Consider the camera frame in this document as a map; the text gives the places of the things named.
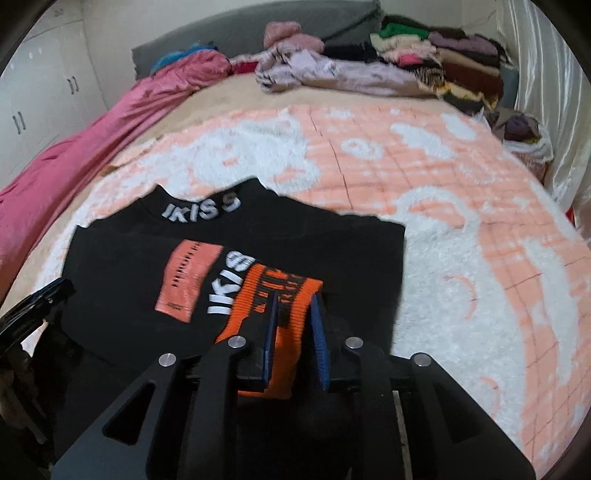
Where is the pink fluffy garment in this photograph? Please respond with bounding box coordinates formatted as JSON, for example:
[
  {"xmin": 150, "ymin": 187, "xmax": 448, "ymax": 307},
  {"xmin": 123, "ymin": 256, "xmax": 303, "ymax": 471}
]
[{"xmin": 263, "ymin": 21, "xmax": 325, "ymax": 53}]

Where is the stack of folded clothes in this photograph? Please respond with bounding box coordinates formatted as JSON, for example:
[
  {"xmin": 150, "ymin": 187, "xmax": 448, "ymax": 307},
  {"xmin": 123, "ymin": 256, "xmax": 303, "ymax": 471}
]
[{"xmin": 322, "ymin": 13, "xmax": 514, "ymax": 116}]

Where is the white wardrobe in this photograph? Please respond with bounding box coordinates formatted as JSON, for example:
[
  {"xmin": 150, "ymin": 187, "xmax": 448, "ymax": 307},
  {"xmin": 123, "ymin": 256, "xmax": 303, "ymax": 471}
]
[{"xmin": 1, "ymin": 21, "xmax": 106, "ymax": 187}]

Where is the red garment near headboard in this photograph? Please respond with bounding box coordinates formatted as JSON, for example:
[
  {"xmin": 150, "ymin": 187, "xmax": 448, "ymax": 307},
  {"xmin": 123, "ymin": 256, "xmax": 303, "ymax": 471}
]
[{"xmin": 231, "ymin": 60, "xmax": 259, "ymax": 75}]

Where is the pink satin duvet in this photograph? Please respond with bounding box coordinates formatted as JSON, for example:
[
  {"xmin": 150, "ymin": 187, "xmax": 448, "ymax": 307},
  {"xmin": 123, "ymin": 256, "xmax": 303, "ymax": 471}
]
[{"xmin": 1, "ymin": 49, "xmax": 231, "ymax": 297}]

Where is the black sweater with orange cuffs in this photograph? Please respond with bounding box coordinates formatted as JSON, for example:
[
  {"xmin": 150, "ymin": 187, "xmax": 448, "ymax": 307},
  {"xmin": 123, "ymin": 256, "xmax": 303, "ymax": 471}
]
[{"xmin": 32, "ymin": 176, "xmax": 408, "ymax": 458}]

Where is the beige bed sheet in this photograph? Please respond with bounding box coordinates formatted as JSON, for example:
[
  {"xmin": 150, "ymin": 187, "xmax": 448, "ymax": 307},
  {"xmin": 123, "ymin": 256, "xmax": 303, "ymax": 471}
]
[{"xmin": 1, "ymin": 74, "xmax": 458, "ymax": 313}]

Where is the person's left hand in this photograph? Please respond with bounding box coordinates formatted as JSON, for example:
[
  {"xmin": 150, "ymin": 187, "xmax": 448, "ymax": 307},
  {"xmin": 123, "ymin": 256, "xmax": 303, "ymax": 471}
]
[{"xmin": 1, "ymin": 344, "xmax": 46, "ymax": 445}]

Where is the lilac crumpled garment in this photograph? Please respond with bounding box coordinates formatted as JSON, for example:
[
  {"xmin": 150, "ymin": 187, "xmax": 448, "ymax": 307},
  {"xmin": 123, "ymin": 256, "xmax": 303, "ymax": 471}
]
[{"xmin": 256, "ymin": 48, "xmax": 431, "ymax": 98}]

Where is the pink and white plaid blanket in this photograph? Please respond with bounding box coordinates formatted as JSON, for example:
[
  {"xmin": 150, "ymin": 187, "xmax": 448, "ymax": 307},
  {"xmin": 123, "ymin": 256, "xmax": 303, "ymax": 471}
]
[{"xmin": 14, "ymin": 105, "xmax": 590, "ymax": 475}]

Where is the white bag of clothes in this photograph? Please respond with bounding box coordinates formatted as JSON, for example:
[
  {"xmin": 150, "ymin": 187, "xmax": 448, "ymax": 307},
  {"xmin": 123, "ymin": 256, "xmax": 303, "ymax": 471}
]
[{"xmin": 483, "ymin": 108, "xmax": 554, "ymax": 183}]

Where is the white satin curtain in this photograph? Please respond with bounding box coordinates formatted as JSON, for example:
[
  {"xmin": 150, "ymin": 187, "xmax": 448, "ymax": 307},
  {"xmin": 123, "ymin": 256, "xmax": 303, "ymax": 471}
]
[{"xmin": 496, "ymin": 0, "xmax": 590, "ymax": 239}]

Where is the blue cloth near headboard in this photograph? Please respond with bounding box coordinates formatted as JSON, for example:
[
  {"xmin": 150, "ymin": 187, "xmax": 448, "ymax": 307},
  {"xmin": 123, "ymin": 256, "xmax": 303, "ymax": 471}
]
[{"xmin": 149, "ymin": 43, "xmax": 216, "ymax": 76}]

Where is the grey quilted headboard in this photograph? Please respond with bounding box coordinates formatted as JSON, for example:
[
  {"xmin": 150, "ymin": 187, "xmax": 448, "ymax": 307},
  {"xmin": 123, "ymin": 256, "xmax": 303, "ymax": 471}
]
[{"xmin": 131, "ymin": 1, "xmax": 382, "ymax": 80}]

